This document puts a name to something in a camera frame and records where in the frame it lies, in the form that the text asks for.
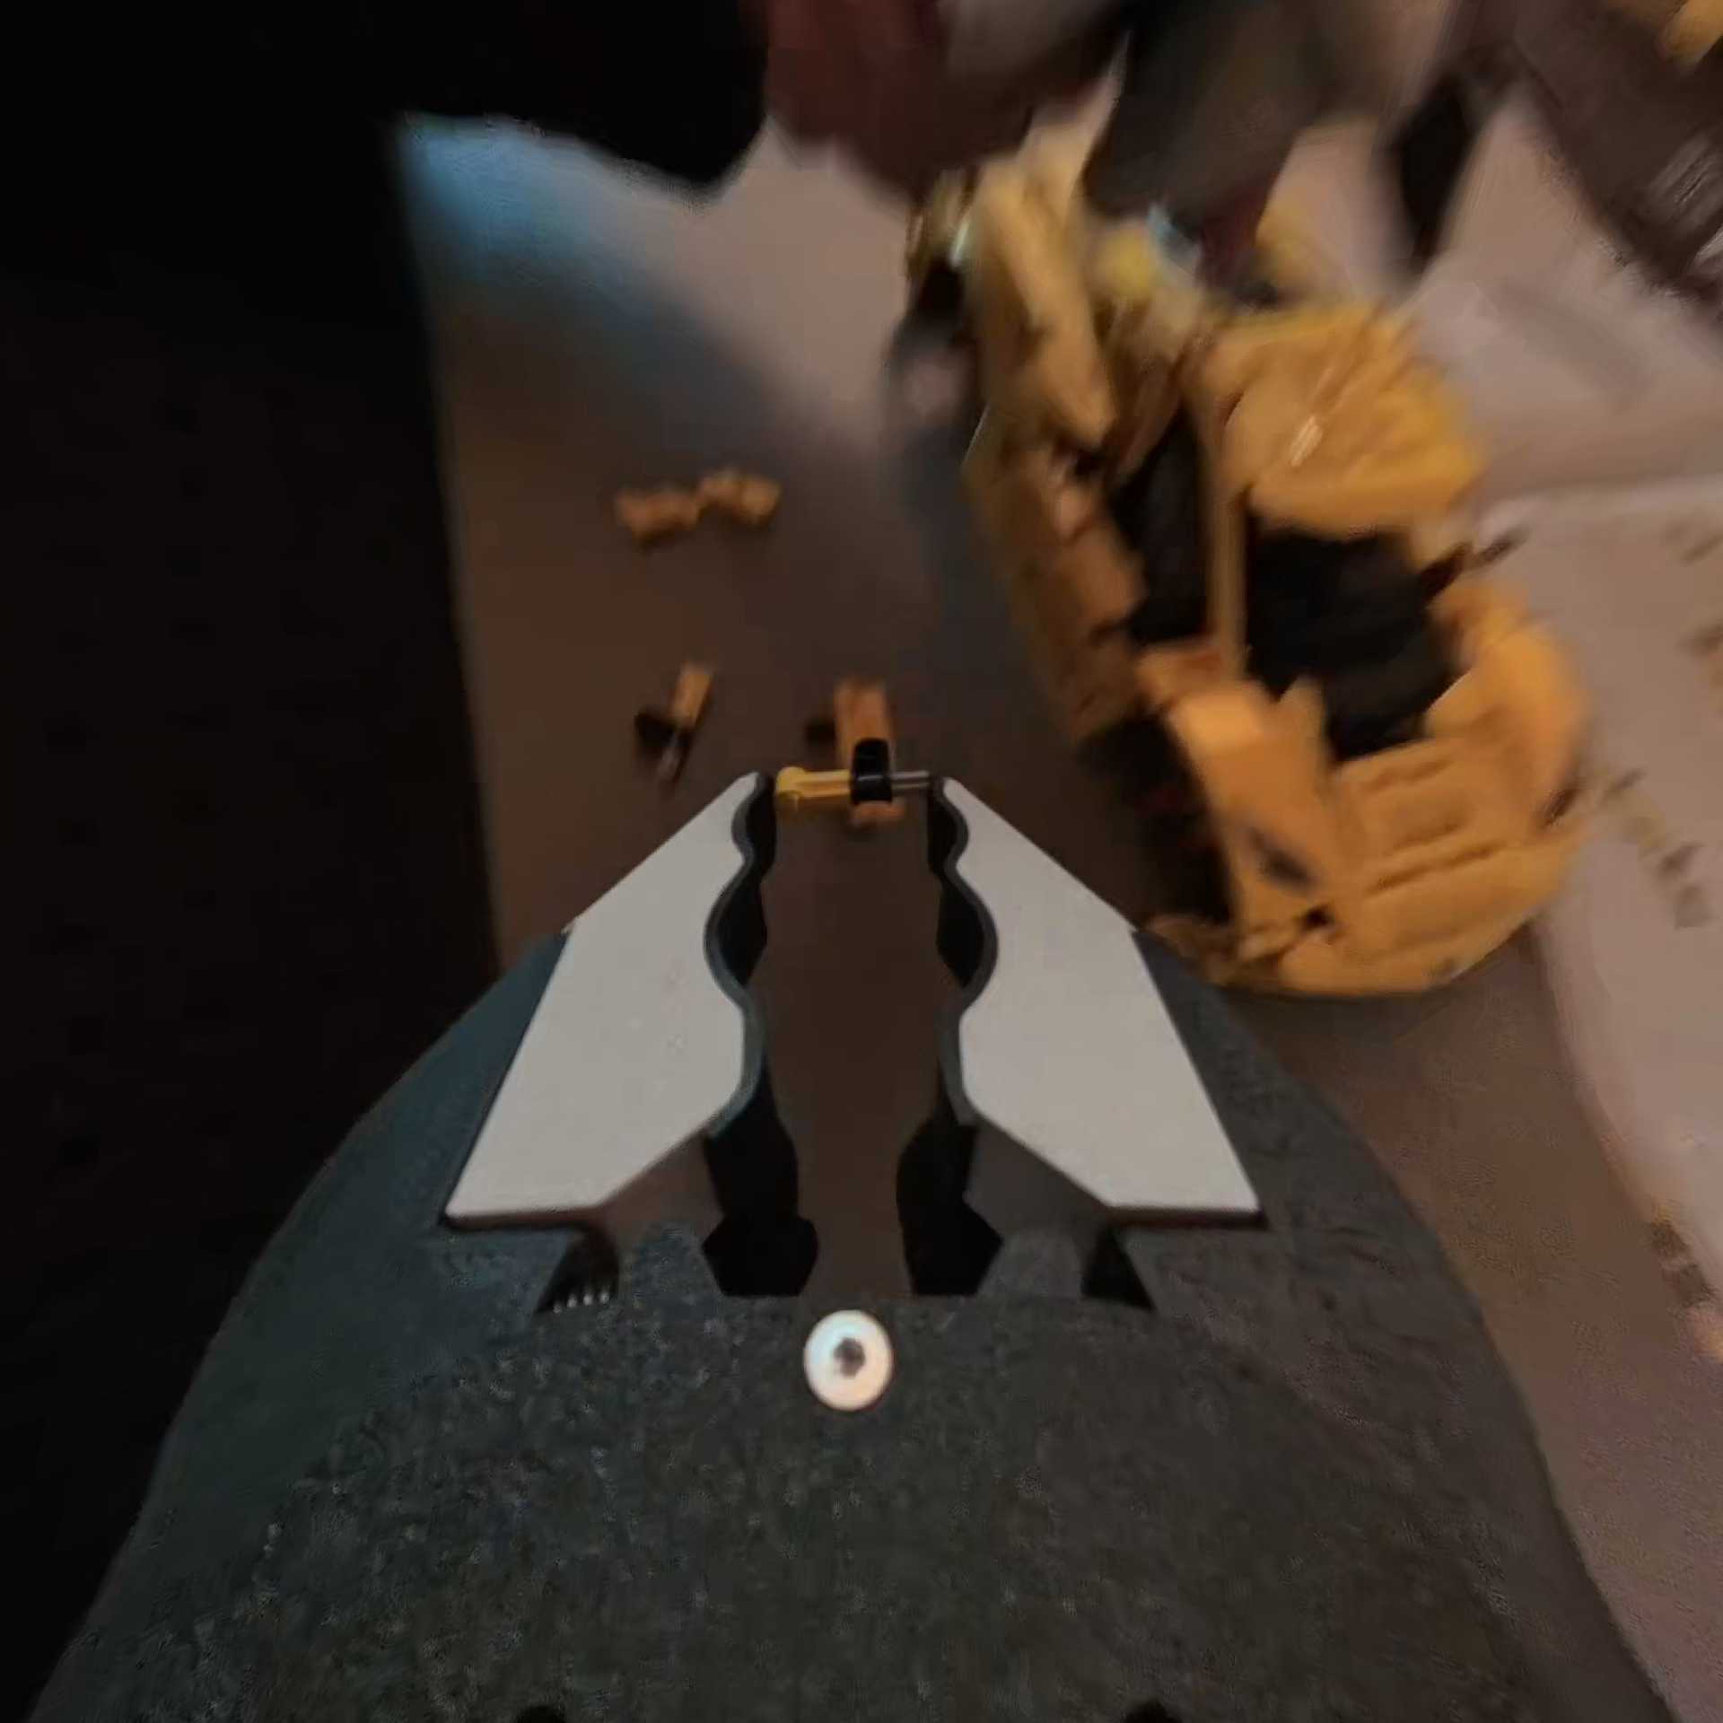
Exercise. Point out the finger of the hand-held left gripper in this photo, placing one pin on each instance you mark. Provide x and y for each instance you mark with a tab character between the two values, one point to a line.
1184	108

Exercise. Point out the open instruction booklet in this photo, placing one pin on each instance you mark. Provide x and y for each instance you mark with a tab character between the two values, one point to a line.
1615	403

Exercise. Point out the person's left hand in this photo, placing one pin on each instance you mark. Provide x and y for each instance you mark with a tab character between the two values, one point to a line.
861	67

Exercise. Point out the black axle connector piece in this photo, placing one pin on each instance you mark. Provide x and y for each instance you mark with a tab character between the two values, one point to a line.
873	773

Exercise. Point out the grey desk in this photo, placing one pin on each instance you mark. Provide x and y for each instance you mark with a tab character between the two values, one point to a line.
605	336

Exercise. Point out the yellow brick toy car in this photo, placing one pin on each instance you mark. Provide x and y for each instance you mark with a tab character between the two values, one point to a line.
1346	807

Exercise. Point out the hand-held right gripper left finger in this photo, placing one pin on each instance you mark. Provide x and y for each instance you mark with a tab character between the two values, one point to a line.
605	1063

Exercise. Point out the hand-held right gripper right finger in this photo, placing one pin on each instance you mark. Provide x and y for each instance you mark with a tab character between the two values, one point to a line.
1092	1063

